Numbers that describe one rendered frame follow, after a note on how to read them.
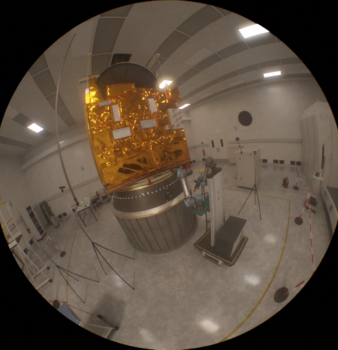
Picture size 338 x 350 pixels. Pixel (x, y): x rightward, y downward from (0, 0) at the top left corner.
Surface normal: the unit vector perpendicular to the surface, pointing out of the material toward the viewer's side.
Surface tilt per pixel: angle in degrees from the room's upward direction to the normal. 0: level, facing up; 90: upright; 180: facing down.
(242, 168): 90
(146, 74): 136
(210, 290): 0
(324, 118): 90
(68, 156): 90
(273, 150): 90
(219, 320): 0
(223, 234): 0
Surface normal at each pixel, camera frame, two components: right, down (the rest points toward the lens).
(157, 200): 0.21, -0.29
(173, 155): 0.48, 0.12
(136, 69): 0.25, 0.77
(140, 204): -0.06, -0.22
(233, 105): -0.80, 0.34
